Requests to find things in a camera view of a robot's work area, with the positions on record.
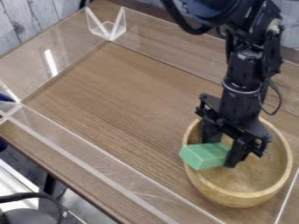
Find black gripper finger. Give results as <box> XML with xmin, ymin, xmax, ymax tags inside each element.
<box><xmin>224</xmin><ymin>136</ymin><xmax>248</xmax><ymax>168</ymax></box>
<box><xmin>202</xmin><ymin>116</ymin><xmax>223</xmax><ymax>144</ymax></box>

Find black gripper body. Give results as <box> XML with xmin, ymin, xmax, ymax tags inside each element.
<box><xmin>195</xmin><ymin>81</ymin><xmax>272</xmax><ymax>158</ymax></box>

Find green rectangular block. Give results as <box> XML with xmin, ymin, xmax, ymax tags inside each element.
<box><xmin>179</xmin><ymin>143</ymin><xmax>230</xmax><ymax>171</ymax></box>

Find brown wooden bowl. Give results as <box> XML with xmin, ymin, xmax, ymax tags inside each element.
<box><xmin>182</xmin><ymin>119</ymin><xmax>294</xmax><ymax>208</ymax></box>

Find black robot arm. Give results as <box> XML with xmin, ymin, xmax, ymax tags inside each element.
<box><xmin>162</xmin><ymin>0</ymin><xmax>284</xmax><ymax>168</ymax></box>

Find black table leg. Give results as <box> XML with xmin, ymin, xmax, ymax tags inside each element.
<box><xmin>43</xmin><ymin>174</ymin><xmax>57</xmax><ymax>195</ymax></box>

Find clear acrylic corner bracket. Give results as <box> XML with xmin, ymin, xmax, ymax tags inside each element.
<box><xmin>84</xmin><ymin>7</ymin><xmax>127</xmax><ymax>41</ymax></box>

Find grey metal base plate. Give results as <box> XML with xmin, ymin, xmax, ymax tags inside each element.
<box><xmin>39</xmin><ymin>198</ymin><xmax>87</xmax><ymax>224</ymax></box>

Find black cable lower left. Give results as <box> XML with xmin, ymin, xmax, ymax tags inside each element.
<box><xmin>0</xmin><ymin>192</ymin><xmax>65</xmax><ymax>224</ymax></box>

